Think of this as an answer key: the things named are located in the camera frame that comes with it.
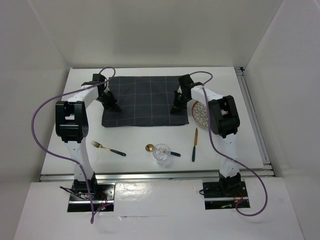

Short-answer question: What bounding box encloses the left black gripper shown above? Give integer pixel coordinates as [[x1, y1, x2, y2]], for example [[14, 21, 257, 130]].
[[95, 90, 121, 113]]

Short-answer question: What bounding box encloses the floral patterned ceramic plate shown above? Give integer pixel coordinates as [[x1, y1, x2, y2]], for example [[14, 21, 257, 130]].
[[191, 101, 209, 129]]

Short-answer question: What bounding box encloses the dark grey checked napkin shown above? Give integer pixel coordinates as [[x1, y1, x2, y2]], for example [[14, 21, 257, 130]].
[[101, 76, 189, 128]]

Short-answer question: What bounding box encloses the gold fork green handle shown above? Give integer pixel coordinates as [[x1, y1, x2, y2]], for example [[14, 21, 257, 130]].
[[91, 140, 127, 157]]

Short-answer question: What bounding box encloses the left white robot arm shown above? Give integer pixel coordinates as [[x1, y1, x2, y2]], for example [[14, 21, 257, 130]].
[[55, 73, 122, 200]]

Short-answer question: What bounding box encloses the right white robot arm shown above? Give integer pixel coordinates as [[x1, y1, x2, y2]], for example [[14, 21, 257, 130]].
[[170, 74, 241, 196]]

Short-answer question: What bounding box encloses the clear drinking glass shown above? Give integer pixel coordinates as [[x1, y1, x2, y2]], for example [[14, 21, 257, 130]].
[[152, 143, 171, 168]]

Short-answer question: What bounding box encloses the gold knife green handle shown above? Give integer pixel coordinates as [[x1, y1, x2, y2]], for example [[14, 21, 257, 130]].
[[191, 127, 199, 162]]

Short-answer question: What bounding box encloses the gold spoon green handle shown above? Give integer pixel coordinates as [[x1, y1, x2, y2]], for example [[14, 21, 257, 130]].
[[145, 144, 181, 157]]

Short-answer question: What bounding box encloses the aluminium right side rail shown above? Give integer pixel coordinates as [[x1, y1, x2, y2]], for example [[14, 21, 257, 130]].
[[234, 67, 275, 177]]

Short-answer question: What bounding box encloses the aluminium rail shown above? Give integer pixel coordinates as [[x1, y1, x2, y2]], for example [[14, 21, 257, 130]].
[[38, 169, 223, 181], [234, 67, 275, 177]]

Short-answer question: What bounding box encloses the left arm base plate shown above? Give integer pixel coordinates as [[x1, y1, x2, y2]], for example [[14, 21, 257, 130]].
[[59, 183, 116, 213]]

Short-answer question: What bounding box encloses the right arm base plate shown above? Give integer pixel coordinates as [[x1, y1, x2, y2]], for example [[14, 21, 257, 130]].
[[199, 180, 251, 210]]

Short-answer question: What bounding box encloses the aluminium front rail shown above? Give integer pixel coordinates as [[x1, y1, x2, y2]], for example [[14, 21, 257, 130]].
[[38, 169, 223, 181]]

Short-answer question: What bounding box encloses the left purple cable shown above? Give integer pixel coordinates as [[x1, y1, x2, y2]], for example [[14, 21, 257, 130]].
[[30, 66, 117, 225]]

